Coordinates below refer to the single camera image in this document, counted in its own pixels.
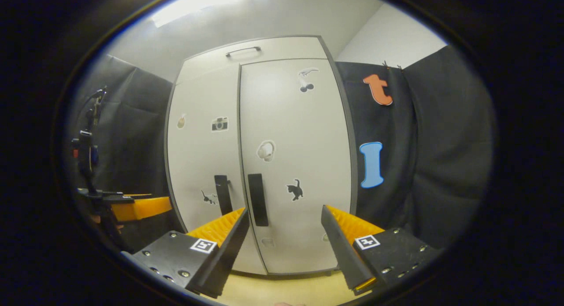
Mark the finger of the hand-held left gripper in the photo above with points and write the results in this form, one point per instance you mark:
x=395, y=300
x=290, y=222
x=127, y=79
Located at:
x=141, y=207

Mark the white cabinet drawer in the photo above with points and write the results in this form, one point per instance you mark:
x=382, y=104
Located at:
x=286, y=48

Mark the black backdrop cloth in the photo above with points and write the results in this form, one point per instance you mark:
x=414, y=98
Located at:
x=132, y=112
x=440, y=143

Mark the white shoe cabinet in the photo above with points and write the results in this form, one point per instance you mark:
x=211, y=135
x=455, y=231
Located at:
x=354, y=165

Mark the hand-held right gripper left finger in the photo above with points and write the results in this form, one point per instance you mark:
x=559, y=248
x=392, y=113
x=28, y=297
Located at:
x=229, y=248

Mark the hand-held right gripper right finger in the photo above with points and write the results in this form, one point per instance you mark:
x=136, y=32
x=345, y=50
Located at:
x=341, y=244

